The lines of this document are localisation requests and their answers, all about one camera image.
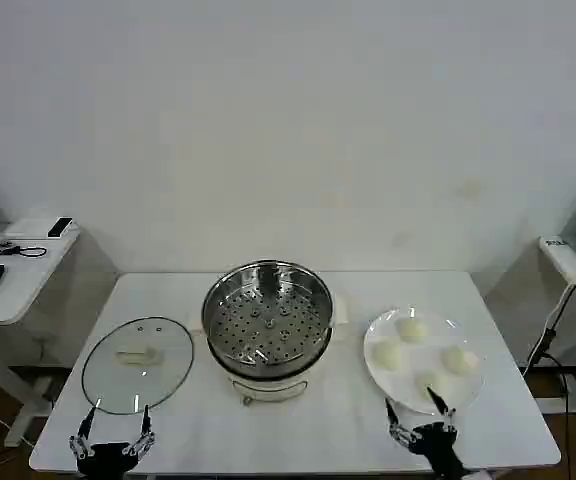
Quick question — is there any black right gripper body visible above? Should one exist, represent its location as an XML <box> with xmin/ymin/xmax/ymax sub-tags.
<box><xmin>410</xmin><ymin>421</ymin><xmax>468</xmax><ymax>480</ymax></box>

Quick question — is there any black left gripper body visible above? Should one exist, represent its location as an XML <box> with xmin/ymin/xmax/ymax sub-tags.
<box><xmin>76</xmin><ymin>442</ymin><xmax>139</xmax><ymax>477</ymax></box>

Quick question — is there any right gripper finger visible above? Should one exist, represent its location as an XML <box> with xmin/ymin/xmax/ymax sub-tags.
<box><xmin>425</xmin><ymin>385</ymin><xmax>459</xmax><ymax>434</ymax></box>
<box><xmin>385</xmin><ymin>398</ymin><xmax>422</xmax><ymax>454</ymax></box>

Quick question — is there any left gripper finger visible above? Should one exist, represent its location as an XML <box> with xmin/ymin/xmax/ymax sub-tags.
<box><xmin>121</xmin><ymin>404</ymin><xmax>157</xmax><ymax>457</ymax></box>
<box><xmin>69</xmin><ymin>397</ymin><xmax>103</xmax><ymax>459</ymax></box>

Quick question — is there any glass lid with cream handle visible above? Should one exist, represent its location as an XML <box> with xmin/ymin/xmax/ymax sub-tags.
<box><xmin>81</xmin><ymin>315</ymin><xmax>195</xmax><ymax>416</ymax></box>

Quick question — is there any white steamed bun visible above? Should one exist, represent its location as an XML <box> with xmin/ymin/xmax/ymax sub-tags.
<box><xmin>371</xmin><ymin>339</ymin><xmax>404</xmax><ymax>374</ymax></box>
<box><xmin>414</xmin><ymin>369</ymin><xmax>452</xmax><ymax>401</ymax></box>
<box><xmin>440</xmin><ymin>345</ymin><xmax>480</xmax><ymax>377</ymax></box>
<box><xmin>396</xmin><ymin>317</ymin><xmax>428</xmax><ymax>345</ymax></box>

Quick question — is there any white round plate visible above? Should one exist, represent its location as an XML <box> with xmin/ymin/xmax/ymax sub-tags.
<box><xmin>362</xmin><ymin>305</ymin><xmax>487</xmax><ymax>415</ymax></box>

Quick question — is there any cream electric pot base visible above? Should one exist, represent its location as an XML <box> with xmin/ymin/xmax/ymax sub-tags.
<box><xmin>187</xmin><ymin>294</ymin><xmax>352</xmax><ymax>407</ymax></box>

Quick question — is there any white rounded side desk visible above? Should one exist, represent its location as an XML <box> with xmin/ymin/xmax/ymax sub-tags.
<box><xmin>0</xmin><ymin>216</ymin><xmax>82</xmax><ymax>449</ymax></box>

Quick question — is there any perforated steel steamer basket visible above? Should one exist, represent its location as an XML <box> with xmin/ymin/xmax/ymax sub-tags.
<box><xmin>201</xmin><ymin>259</ymin><xmax>337</xmax><ymax>380</ymax></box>

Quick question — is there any white desk with angled legs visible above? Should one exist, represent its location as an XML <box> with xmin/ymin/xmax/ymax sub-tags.
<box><xmin>536</xmin><ymin>234</ymin><xmax>576</xmax><ymax>442</ymax></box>

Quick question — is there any black and white device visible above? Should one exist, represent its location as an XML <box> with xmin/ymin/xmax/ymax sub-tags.
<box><xmin>47</xmin><ymin>216</ymin><xmax>74</xmax><ymax>240</ymax></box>

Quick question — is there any flat white box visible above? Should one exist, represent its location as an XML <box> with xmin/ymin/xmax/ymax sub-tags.
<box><xmin>5</xmin><ymin>217</ymin><xmax>80</xmax><ymax>239</ymax></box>

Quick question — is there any thin black cable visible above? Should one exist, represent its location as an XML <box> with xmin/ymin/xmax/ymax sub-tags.
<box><xmin>536</xmin><ymin>352</ymin><xmax>571</xmax><ymax>480</ymax></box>

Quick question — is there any black cable with inline connector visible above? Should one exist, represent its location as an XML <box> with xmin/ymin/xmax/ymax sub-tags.
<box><xmin>520</xmin><ymin>269</ymin><xmax>576</xmax><ymax>379</ymax></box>

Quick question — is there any small black cable with plug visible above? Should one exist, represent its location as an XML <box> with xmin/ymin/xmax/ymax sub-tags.
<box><xmin>0</xmin><ymin>240</ymin><xmax>48</xmax><ymax>260</ymax></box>

